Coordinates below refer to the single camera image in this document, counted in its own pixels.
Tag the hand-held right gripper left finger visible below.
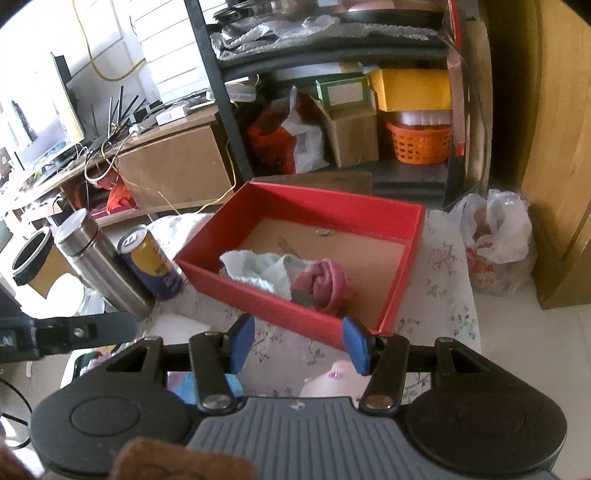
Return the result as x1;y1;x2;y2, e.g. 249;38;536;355
105;314;256;412

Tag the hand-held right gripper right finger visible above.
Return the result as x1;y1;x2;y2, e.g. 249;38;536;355
342;316;491;414

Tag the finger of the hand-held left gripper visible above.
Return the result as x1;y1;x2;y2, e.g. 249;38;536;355
33;313;139;358

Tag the red cardboard box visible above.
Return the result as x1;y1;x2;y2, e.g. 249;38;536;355
174;181;426;349

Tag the blue face mask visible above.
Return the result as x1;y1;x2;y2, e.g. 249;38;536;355
168;371;243;405

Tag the pale pink plush toy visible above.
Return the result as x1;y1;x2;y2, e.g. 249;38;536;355
300;359;366;398

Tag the stainless steel thermos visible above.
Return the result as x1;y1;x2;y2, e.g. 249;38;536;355
54;208;155;321

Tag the brown cup with black rim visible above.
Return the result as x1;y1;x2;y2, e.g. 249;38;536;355
11;226;71;298

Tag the pink rolled sock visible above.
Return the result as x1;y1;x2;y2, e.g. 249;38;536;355
291;258;355;317

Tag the white crumpled cloth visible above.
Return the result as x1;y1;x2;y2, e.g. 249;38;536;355
219;249;296;302

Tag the yellow and blue can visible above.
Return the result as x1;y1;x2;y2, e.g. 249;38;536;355
117;226;184;301

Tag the small red plastic bag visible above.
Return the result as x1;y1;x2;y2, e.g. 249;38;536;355
99;178;136;216

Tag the flat cardboard sheet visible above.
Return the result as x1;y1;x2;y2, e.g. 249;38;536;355
252;171;374;197

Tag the wooden media cabinet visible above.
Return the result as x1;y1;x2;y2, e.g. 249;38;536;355
0;111;234;228

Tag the brown cardboard box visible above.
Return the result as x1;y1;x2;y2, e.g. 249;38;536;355
318;97;380;169

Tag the red and white plastic bag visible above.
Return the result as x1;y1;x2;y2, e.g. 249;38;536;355
246;87;331;175

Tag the orange plastic basket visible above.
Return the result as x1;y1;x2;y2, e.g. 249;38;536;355
384;119;452;166

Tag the computer monitor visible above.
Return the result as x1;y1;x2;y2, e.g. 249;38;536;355
0;53;86;172

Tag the white power adapter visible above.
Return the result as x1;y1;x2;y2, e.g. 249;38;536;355
156;105;195;126

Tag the clear plastic container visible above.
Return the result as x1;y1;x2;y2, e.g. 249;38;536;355
392;110;451;128

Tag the green box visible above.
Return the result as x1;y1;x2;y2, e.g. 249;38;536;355
315;76;372;110

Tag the black shelf rack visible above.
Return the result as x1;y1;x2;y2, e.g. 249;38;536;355
185;0;481;209

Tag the yellow box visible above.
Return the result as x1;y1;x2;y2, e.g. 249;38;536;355
369;68;451;112

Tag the wooden wardrobe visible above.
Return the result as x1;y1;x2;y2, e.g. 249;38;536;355
480;0;591;311

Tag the red flat panel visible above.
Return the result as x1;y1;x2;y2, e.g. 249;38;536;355
444;0;468;158

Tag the bubble wrap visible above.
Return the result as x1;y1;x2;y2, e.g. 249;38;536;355
210;16;347;59

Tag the black frying pan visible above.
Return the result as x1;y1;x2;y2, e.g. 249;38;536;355
337;0;445;27

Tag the yellow cable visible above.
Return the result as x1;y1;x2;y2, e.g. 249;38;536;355
76;0;149;85

